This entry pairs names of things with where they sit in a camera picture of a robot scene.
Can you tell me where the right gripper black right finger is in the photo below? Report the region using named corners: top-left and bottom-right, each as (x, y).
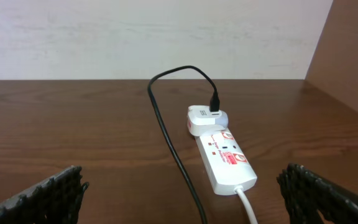
top-left (277, 163), bottom-right (358, 224)

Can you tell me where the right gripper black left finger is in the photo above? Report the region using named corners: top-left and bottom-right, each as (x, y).
top-left (0, 166), bottom-right (90, 224)

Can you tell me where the white USB charger plug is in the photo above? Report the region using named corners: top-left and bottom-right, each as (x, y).
top-left (187, 105), bottom-right (229, 137)

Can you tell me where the white power strip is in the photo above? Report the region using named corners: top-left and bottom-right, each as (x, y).
top-left (195, 129), bottom-right (257, 195)

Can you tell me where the white power strip cord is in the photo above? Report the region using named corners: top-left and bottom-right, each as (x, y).
top-left (234, 185), bottom-right (259, 224)

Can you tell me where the black charging cable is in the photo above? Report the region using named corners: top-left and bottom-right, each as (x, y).
top-left (147, 65), bottom-right (221, 224)

